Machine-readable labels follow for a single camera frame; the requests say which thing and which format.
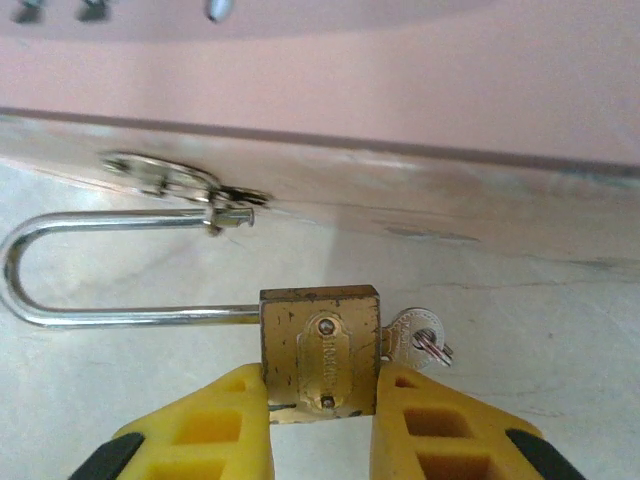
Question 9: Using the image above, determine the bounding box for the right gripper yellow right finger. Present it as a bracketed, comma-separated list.
[368, 361, 592, 480]

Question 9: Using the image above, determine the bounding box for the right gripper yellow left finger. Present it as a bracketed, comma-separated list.
[67, 362, 275, 480]

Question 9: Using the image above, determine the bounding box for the small silver key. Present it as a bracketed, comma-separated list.
[379, 306, 445, 374]

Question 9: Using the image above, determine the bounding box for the brass padlock with long shackle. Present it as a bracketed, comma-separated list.
[0, 208, 382, 426]

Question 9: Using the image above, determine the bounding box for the pink tin box with cartoon couple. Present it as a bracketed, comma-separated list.
[0, 0, 640, 275]

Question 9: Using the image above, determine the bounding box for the small key ring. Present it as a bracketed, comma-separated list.
[414, 327, 456, 369]

